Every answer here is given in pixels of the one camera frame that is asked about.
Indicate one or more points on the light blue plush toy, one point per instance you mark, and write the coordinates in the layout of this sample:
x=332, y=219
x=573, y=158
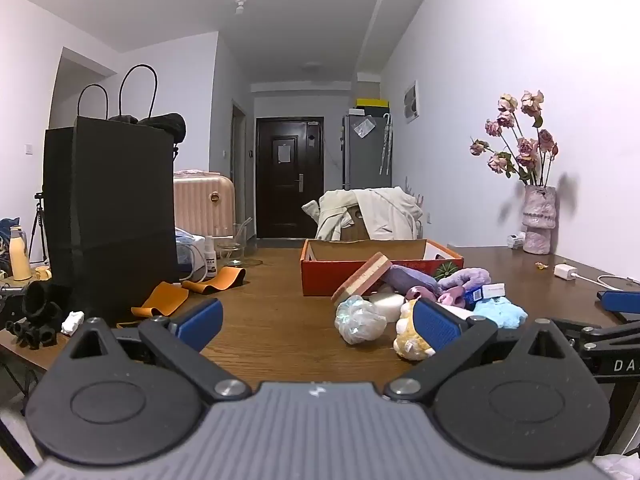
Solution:
x=502, y=312

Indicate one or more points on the pink and yellow sponge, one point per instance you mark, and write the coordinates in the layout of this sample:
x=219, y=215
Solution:
x=362, y=277

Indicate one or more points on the dark blue cloth white tag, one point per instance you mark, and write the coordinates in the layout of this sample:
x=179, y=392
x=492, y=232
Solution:
x=472, y=296

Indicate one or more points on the white ceiling sensor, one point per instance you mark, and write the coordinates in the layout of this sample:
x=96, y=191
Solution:
x=240, y=6

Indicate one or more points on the clear glass cup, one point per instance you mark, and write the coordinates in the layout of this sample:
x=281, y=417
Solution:
x=230, y=245

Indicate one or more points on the small white plastic piece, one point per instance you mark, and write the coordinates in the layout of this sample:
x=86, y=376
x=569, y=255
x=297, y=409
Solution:
x=72, y=322

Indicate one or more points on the yellow plush toy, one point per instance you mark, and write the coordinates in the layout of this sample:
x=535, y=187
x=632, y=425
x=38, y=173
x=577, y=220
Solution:
x=407, y=342

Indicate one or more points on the white charger plug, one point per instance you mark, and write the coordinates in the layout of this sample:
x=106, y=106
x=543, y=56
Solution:
x=565, y=270

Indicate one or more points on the grey refrigerator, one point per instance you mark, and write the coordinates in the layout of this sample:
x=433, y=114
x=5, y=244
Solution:
x=367, y=160

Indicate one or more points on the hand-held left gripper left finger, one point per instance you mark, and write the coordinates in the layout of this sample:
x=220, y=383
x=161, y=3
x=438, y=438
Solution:
x=202, y=321

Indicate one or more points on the small yellow cup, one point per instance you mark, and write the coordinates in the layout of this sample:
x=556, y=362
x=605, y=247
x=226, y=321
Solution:
x=43, y=273

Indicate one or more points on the round glass coaster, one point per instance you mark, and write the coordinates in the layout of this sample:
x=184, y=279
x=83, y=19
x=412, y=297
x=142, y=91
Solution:
x=245, y=262

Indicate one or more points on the orange cardboard box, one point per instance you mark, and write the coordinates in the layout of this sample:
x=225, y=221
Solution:
x=320, y=272

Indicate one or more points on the clear plastic pouch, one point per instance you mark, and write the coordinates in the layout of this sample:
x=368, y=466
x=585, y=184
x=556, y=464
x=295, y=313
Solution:
x=363, y=127

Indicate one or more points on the wooden chair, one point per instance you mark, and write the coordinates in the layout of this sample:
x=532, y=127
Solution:
x=355, y=231

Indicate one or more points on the pink suitcase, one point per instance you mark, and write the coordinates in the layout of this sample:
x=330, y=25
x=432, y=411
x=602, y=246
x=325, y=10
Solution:
x=200, y=205

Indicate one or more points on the black plastic parts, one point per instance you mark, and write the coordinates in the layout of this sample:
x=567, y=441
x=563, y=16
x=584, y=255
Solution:
x=42, y=305

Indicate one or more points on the iridescent plastic bag ball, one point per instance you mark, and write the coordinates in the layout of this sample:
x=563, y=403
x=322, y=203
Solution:
x=357, y=320

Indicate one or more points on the yellow and black box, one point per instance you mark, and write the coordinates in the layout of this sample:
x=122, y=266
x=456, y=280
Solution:
x=372, y=103

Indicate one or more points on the blue and white plastic pack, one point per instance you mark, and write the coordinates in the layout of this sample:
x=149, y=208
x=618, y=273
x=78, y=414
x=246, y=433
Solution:
x=189, y=252

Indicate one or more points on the beige coat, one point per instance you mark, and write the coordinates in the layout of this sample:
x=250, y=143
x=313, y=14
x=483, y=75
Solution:
x=390, y=210

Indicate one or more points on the white spray bottle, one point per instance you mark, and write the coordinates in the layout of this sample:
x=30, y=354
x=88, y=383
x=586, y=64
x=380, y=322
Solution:
x=210, y=260

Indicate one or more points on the dark entrance door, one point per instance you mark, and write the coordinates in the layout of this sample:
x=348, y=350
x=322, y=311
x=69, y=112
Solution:
x=290, y=195

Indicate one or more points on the white umbrella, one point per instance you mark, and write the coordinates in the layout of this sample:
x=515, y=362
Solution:
x=386, y=145

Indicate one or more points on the paper sheet on door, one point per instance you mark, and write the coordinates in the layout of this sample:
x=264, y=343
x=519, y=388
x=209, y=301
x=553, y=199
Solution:
x=284, y=153

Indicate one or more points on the dried pink roses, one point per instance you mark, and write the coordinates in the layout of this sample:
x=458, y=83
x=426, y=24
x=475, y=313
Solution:
x=527, y=150

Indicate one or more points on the black cloth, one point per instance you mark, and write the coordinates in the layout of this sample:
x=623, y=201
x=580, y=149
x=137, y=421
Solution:
x=165, y=124

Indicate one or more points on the black tripod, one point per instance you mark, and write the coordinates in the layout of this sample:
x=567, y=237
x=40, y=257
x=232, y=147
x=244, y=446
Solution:
x=37, y=220

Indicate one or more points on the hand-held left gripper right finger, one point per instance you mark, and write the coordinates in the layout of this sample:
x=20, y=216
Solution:
x=436, y=325

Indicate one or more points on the pink textured vase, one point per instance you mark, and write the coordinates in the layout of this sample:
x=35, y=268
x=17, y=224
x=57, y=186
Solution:
x=539, y=220

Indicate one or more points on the small white device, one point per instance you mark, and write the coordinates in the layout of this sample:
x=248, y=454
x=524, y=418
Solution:
x=515, y=241

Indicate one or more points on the yellow thermos bottle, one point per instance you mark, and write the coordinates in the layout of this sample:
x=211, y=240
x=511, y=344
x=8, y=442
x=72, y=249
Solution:
x=20, y=257

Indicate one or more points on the side room door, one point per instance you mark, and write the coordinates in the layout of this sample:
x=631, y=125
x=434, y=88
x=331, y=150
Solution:
x=239, y=170

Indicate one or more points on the black paper bag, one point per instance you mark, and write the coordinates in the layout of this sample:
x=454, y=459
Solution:
x=110, y=210

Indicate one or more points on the white round sponge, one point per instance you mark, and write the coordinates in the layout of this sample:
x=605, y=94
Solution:
x=387, y=305

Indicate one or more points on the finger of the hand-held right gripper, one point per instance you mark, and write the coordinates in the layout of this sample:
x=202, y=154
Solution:
x=590, y=332
x=620, y=301

